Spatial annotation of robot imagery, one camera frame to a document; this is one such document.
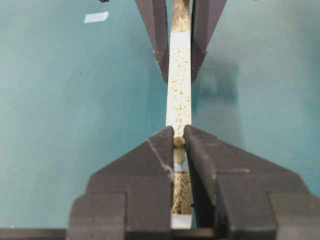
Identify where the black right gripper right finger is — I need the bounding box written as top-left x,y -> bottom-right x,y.
184,125 -> 320,240

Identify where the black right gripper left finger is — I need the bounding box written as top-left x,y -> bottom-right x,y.
66,126 -> 174,240

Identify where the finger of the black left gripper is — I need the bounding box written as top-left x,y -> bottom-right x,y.
191,0 -> 227,82
135,0 -> 169,83

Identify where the white wooden board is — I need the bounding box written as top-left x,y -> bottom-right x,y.
165,0 -> 192,229

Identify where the light blue tape marker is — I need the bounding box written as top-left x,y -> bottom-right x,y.
83,11 -> 109,24

